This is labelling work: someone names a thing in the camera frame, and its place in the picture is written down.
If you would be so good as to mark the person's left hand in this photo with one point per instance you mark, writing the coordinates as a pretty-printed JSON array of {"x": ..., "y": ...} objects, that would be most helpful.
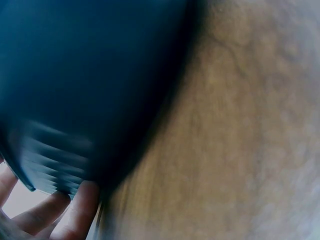
[{"x": 30, "y": 225}]

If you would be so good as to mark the person's left fingers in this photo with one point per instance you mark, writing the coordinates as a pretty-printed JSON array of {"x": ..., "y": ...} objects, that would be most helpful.
[{"x": 75, "y": 215}]

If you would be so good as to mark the dark blue ribbed container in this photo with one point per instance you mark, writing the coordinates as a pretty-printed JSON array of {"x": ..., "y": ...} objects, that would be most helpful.
[{"x": 87, "y": 80}]

